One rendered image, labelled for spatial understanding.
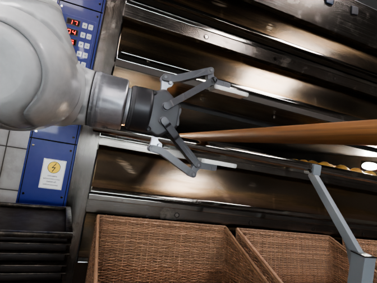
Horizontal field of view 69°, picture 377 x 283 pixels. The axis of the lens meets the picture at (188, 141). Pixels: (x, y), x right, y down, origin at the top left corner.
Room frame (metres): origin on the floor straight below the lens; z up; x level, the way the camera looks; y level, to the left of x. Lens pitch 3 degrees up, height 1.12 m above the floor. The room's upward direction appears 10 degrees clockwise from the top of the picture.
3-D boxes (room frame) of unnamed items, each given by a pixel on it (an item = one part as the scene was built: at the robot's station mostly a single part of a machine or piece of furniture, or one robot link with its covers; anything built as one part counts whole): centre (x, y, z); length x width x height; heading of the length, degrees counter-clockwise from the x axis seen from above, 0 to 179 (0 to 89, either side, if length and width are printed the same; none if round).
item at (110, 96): (0.45, 0.14, 1.19); 0.09 x 0.06 x 0.09; 17
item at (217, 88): (0.51, -0.06, 1.26); 0.07 x 0.03 x 0.01; 107
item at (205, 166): (0.51, -0.03, 1.10); 0.05 x 0.01 x 0.03; 107
